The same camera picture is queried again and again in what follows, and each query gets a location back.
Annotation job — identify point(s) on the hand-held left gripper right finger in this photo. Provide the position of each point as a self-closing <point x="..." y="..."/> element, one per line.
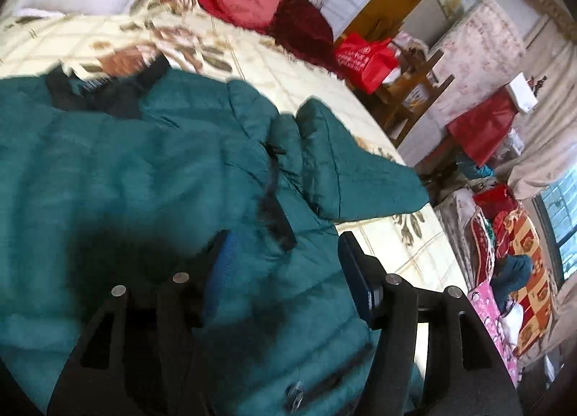
<point x="356" y="274"/>

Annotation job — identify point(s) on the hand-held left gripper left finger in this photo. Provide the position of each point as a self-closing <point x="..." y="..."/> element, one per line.
<point x="222" y="265"/>

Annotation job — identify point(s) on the teal puffer jacket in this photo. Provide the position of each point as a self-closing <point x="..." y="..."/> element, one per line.
<point x="135" y="172"/>

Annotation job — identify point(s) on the pink printed cloth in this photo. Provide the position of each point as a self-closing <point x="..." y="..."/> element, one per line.
<point x="491" y="321"/>

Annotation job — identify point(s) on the teal knitted item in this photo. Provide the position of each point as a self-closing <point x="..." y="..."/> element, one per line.
<point x="511" y="276"/>

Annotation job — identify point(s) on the pile of colourful quilts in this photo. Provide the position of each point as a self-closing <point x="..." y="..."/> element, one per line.
<point x="523" y="235"/>

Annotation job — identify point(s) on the wooden chair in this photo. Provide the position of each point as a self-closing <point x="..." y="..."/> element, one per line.
<point x="405" y="91"/>

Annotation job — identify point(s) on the red cloth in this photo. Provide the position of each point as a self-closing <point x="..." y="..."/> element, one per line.
<point x="484" y="127"/>

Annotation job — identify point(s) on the cream floral blanket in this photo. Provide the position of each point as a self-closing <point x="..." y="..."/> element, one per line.
<point x="270" y="69"/>

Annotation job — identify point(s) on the window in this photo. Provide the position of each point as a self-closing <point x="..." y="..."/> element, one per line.
<point x="559" y="217"/>

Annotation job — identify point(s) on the red shopping bag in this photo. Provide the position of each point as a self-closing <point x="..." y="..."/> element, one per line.
<point x="365" y="60"/>

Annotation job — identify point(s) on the beige curtain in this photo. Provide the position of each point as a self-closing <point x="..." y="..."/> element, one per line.
<point x="550" y="127"/>

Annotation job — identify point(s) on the white box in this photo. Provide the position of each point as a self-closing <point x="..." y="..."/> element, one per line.
<point x="523" y="91"/>

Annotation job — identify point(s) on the dark red fuzzy cushion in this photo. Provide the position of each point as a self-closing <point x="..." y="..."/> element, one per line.
<point x="302" y="24"/>

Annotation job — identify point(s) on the floral mattress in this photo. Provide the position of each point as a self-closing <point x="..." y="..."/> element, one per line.
<point x="478" y="46"/>

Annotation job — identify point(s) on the gold curtain pelmet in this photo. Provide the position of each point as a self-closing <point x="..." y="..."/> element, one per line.
<point x="541" y="3"/>

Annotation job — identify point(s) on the framed wall picture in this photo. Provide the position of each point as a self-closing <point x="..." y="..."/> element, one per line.
<point x="450" y="0"/>

